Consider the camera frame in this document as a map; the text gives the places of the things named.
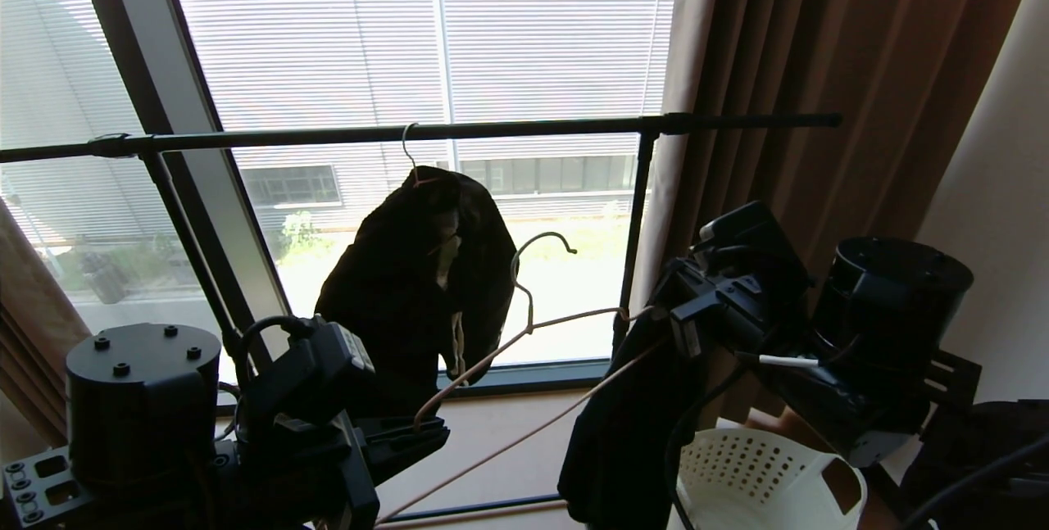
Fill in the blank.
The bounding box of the black garment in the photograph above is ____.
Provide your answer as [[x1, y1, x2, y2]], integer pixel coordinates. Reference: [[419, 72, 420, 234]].
[[557, 310, 724, 530], [315, 165, 519, 418]]

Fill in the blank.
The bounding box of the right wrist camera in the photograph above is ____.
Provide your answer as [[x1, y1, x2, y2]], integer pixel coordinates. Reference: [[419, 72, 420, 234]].
[[695, 201, 814, 303]]

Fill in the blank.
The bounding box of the window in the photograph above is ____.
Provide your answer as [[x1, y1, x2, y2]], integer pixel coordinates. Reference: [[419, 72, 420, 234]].
[[0, 0, 688, 397]]

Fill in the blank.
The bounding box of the white laundry basket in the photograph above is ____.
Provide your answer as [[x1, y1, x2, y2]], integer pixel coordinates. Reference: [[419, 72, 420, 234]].
[[667, 419, 868, 530]]

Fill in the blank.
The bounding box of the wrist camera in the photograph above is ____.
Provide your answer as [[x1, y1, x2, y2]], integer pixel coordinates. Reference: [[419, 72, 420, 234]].
[[238, 321, 377, 434], [695, 201, 814, 303]]

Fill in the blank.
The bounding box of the black clothes rack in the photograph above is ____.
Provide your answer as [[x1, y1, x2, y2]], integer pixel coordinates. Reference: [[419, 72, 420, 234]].
[[0, 112, 843, 527]]

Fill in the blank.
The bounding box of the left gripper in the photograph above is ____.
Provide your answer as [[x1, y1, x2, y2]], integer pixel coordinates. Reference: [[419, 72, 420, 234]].
[[221, 415, 382, 530]]

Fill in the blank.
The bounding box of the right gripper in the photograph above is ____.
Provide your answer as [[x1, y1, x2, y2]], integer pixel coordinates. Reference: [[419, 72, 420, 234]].
[[656, 260, 788, 359]]

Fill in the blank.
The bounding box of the brown curtain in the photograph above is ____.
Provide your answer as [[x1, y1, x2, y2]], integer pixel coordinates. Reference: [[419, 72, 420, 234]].
[[0, 202, 93, 449], [629, 0, 1046, 433]]

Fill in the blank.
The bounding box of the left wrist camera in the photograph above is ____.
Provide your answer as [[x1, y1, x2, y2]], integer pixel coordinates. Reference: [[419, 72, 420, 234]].
[[238, 321, 377, 434]]

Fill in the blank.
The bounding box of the pink clothes hanger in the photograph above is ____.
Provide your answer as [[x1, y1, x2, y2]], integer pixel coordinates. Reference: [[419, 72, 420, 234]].
[[375, 231, 671, 525], [401, 122, 445, 189]]

